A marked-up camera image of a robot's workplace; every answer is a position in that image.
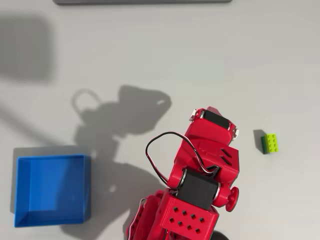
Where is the green lego brick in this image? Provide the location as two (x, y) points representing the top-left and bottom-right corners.
(260, 133), (280, 155)

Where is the blue plastic box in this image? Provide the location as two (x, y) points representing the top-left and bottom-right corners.
(13, 154), (92, 228)

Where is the thin arm servo cable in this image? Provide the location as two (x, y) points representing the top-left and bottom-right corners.
(138, 198), (149, 226)

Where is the looped black servo cable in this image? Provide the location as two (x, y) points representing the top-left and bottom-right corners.
(145, 131), (221, 187)

